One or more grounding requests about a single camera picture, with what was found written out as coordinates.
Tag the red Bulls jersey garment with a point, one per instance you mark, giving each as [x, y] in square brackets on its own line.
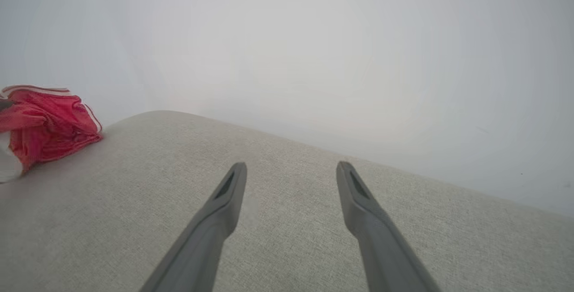
[47, 126]

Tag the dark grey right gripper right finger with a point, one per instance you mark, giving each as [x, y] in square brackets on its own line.
[381, 242]

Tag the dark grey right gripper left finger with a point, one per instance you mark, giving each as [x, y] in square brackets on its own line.
[202, 242]

